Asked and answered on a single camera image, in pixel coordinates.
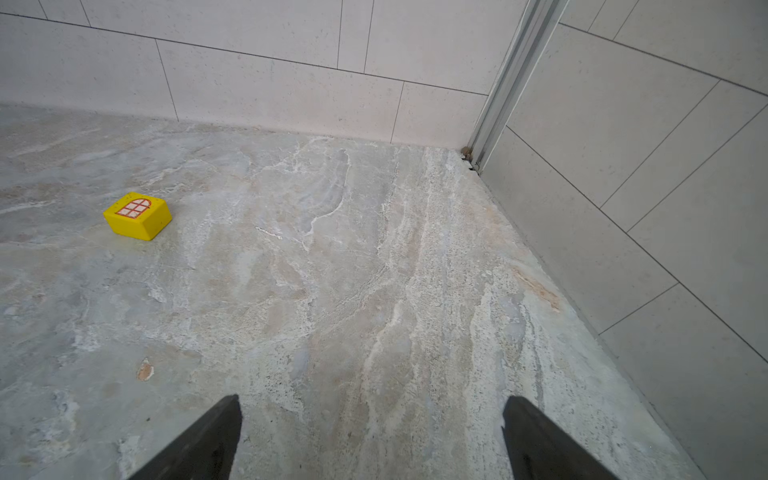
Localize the aluminium corner profile right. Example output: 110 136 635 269
462 0 568 173

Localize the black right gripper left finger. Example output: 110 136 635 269
130 394 243 480

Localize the yellow toy block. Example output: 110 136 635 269
103 192 172 241

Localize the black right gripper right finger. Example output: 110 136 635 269
502 396 618 480

